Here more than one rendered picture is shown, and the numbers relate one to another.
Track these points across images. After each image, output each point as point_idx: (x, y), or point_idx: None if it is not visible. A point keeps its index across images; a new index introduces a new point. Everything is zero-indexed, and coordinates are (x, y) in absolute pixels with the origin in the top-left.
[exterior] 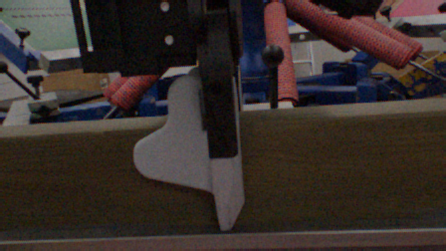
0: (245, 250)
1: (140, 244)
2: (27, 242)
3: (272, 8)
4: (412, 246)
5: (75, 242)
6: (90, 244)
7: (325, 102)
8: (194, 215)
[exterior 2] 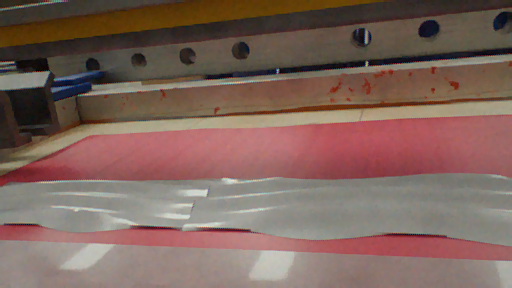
0: (215, 24)
1: (103, 1)
2: (8, 8)
3: None
4: (392, 2)
5: (47, 4)
6: (60, 5)
7: (436, 24)
8: None
